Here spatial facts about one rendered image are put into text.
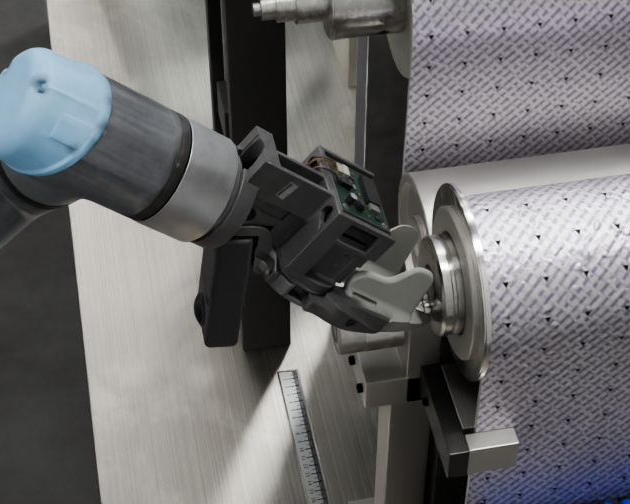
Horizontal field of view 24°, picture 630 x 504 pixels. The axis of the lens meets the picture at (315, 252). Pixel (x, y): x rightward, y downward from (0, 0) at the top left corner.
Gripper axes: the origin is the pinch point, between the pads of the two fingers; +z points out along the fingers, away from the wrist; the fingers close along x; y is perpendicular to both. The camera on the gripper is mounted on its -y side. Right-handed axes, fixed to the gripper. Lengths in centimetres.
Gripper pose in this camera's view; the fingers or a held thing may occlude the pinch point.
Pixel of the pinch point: (405, 311)
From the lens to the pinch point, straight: 108.6
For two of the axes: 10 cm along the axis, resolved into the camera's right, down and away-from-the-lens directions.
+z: 7.5, 3.5, 5.6
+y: 6.3, -6.3, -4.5
